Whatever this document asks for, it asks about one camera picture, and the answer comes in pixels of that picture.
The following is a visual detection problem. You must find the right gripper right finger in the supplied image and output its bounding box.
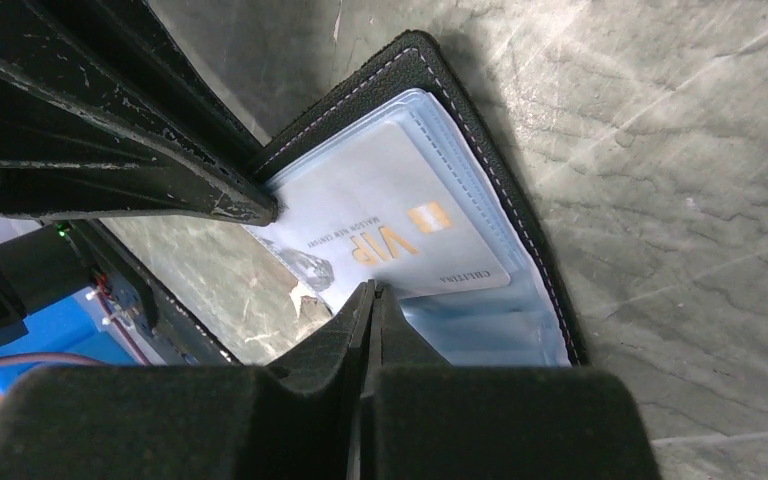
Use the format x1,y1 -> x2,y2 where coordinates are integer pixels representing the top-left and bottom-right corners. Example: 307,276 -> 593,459
360,285 -> 661,479

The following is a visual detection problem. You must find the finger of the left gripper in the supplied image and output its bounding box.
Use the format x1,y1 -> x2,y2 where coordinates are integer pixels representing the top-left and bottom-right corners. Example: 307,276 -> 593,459
0,1 -> 277,226

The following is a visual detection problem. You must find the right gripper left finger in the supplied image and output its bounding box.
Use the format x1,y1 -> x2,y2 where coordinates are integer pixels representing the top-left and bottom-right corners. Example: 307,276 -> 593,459
0,281 -> 375,479

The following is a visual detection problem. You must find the black leather card holder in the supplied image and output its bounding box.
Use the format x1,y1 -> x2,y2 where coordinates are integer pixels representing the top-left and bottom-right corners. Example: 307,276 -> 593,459
254,30 -> 590,367

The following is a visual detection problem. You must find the silver credit card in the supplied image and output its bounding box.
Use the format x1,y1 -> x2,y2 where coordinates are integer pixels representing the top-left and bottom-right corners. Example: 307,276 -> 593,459
249,122 -> 512,308

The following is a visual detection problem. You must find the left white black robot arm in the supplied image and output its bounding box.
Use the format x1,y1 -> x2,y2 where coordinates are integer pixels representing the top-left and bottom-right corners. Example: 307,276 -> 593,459
0,1 -> 277,364

